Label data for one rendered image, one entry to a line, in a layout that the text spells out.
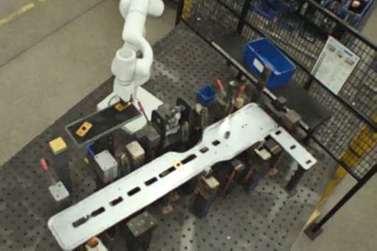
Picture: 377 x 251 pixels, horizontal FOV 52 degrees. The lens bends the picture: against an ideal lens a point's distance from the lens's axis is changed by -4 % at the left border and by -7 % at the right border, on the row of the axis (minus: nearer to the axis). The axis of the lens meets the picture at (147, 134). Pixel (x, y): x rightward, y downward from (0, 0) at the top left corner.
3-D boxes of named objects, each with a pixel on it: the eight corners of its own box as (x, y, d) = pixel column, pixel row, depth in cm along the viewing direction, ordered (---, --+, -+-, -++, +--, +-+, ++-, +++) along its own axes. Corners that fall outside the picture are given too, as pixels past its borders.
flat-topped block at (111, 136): (101, 179, 233) (99, 132, 197) (94, 169, 236) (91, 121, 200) (115, 171, 237) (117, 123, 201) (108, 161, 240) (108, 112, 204)
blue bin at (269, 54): (269, 90, 240) (276, 74, 230) (241, 58, 256) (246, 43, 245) (289, 82, 246) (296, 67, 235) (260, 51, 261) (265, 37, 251)
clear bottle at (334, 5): (327, 27, 218) (342, -3, 202) (318, 21, 221) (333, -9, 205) (333, 24, 221) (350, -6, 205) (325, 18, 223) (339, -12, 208)
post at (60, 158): (64, 199, 223) (54, 155, 188) (57, 189, 226) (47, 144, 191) (75, 193, 226) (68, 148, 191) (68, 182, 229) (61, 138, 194)
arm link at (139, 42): (160, 24, 190) (149, 81, 181) (127, 19, 190) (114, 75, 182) (160, 14, 181) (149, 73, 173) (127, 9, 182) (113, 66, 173)
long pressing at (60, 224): (68, 258, 174) (67, 257, 172) (43, 219, 184) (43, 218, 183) (280, 127, 228) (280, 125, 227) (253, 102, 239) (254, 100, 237)
